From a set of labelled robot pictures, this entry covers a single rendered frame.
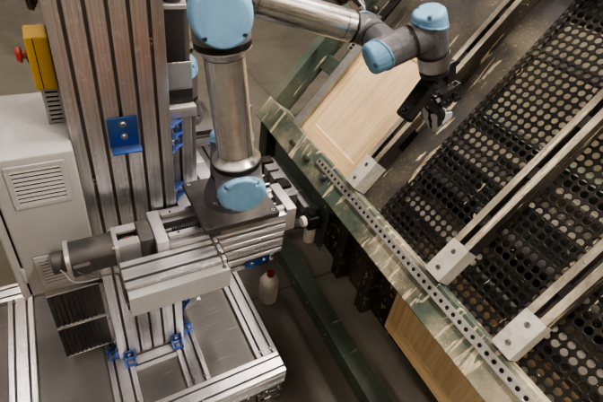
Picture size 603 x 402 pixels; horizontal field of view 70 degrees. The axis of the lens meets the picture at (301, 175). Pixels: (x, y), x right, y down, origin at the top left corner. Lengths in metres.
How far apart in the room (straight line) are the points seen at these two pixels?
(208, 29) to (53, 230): 0.74
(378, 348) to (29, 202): 1.67
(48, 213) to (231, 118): 0.58
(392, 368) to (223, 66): 1.73
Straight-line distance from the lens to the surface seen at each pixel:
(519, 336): 1.27
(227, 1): 0.82
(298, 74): 2.12
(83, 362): 1.99
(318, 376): 2.15
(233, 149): 0.97
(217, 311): 2.04
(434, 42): 1.03
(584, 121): 1.39
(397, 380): 2.23
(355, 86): 1.88
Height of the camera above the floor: 1.86
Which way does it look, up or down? 36 degrees down
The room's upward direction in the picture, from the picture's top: 9 degrees clockwise
